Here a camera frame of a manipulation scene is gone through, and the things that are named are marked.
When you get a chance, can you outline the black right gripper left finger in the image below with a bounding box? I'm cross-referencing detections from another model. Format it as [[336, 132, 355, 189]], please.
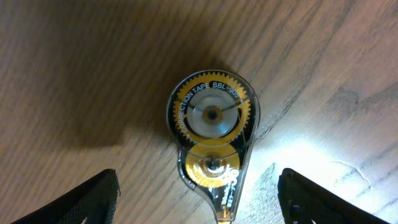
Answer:
[[12, 169, 121, 224]]

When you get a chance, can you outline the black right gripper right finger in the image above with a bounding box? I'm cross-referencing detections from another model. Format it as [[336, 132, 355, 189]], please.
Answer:
[[277, 168, 385, 224]]

